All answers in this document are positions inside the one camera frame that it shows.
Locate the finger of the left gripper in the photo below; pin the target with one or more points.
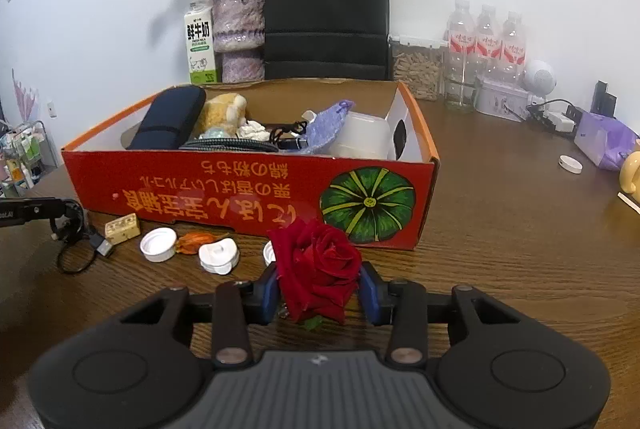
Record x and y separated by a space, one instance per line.
66 217

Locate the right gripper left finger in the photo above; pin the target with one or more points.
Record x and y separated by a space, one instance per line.
133 370

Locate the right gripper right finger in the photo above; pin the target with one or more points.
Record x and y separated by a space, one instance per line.
488 364

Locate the large white bottle cap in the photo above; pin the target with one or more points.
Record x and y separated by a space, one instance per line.
159 244

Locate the small white bottle cap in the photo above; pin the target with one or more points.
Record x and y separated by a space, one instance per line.
268 254

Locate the navy zippered pouch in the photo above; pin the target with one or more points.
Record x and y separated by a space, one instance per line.
170 120

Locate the red artificial rose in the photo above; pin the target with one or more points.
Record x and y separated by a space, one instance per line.
318 269

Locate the clear plastic bag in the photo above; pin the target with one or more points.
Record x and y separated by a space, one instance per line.
215 132

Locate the white yellow plush sheep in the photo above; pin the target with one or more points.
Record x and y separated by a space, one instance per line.
226 112

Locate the purple fabric drawstring bag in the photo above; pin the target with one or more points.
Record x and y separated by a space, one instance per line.
324 129

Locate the beige mahjong tile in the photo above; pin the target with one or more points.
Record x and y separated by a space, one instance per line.
122 229

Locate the red cardboard box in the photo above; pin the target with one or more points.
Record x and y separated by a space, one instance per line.
381 203

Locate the small white round lid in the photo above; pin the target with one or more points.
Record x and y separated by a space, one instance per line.
570 165

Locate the yellow mug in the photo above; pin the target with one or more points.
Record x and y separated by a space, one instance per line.
630 176

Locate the purple tissue pack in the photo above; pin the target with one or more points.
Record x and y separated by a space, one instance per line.
606 141

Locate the green white milk carton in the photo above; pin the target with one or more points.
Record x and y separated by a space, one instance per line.
198 25

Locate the white power strip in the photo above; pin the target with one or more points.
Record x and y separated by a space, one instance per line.
553 121

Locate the white tin box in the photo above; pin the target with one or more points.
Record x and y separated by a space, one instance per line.
501 100

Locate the empty drinking glass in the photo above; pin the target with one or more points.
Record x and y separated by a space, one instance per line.
459 96

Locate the purple ceramic vase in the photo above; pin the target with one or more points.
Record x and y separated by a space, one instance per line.
239 36

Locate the water bottle left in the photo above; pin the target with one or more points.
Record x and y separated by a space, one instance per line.
461 40

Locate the water bottle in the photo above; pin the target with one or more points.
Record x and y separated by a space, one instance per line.
513 54
461 40
488 43

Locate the clear jar with seeds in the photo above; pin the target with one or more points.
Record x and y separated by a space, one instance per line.
419 64

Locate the water bottle right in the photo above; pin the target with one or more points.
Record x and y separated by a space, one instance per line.
513 54

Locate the water bottle middle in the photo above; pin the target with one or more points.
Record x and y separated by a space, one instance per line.
488 43

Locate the black paper shopping bag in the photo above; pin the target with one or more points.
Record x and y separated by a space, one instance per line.
327 39

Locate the metal wire shelf rack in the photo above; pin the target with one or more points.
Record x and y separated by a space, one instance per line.
26 157

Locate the white round camera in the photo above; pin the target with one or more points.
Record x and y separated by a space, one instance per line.
538 78

